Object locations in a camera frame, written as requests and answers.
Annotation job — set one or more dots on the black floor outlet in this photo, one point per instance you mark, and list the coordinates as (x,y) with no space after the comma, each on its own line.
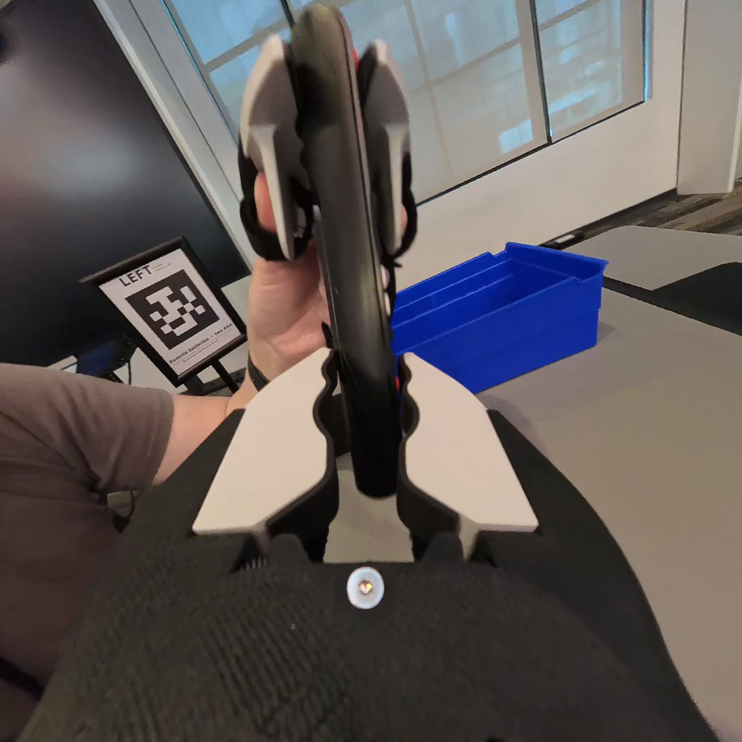
(564,240)

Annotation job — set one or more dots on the black remote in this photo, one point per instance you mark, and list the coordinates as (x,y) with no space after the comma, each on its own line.
(354,232)

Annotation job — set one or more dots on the white tag sign board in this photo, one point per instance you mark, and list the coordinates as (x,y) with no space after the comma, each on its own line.
(168,307)

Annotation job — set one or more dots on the person's torso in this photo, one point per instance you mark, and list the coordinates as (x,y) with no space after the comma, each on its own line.
(70,487)

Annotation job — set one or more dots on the person's left hand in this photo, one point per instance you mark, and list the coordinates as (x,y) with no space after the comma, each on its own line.
(290,307)

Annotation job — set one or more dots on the blue plastic bin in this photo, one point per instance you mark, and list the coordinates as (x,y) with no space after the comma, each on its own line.
(499,307)

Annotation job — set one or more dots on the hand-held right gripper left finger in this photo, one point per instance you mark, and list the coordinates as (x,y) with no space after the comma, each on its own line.
(267,464)

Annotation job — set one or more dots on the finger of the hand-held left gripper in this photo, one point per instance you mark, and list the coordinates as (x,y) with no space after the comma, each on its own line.
(388,110)
(267,110)

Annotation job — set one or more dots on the black wristband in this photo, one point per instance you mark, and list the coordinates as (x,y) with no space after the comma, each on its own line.
(255,373)

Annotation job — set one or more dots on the black mat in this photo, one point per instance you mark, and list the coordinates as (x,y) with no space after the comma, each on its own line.
(684,296)

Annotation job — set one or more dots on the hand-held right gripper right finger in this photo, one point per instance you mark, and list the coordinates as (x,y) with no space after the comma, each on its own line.
(470,464)

